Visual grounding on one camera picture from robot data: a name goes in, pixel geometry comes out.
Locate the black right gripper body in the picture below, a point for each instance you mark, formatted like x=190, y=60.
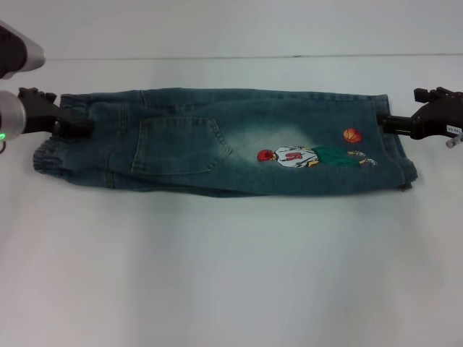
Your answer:
x=437, y=121

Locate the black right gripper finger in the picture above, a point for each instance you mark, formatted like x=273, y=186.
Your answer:
x=434, y=95
x=396, y=124

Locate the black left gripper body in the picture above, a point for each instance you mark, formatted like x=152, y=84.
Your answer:
x=40, y=114

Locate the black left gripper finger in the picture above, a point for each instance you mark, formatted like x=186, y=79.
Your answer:
x=76, y=126

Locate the blue denim shorts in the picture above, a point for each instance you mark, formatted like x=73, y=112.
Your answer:
x=217, y=152

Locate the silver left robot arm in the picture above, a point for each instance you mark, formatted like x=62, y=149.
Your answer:
x=11, y=115

